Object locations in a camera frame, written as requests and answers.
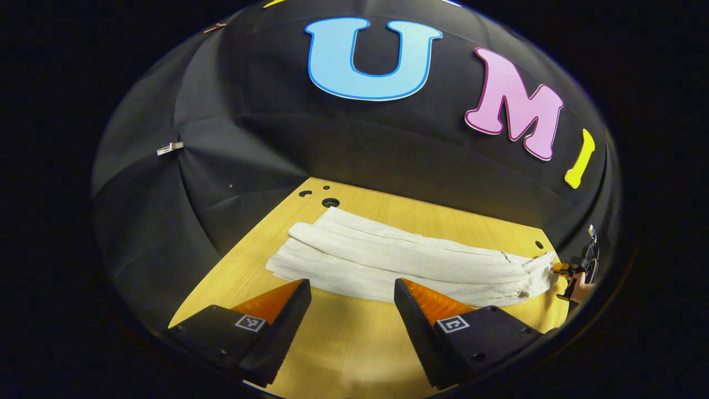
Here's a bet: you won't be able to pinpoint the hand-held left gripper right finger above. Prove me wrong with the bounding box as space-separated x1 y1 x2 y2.
394 278 546 390

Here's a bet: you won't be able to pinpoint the white jeans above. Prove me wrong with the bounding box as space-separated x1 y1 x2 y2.
266 207 557 307

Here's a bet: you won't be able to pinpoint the black backdrop cloth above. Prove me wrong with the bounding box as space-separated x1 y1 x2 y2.
91 0 621 333

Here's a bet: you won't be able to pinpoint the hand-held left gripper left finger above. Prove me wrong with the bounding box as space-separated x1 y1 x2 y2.
168 279 312 388

